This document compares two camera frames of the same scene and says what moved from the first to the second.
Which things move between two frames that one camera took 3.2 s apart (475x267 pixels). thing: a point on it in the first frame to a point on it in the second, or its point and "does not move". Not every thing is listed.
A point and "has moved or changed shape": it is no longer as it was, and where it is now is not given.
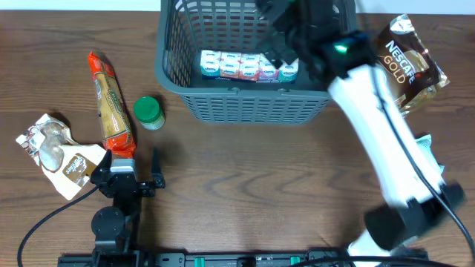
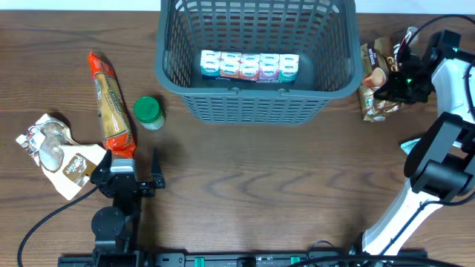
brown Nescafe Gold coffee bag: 413,73 has moved or changed shape
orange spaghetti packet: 116,133 does not move
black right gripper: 283,28 to 399,89
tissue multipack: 245,67 does not move
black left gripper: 130,185 does not move
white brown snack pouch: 67,164 does not move
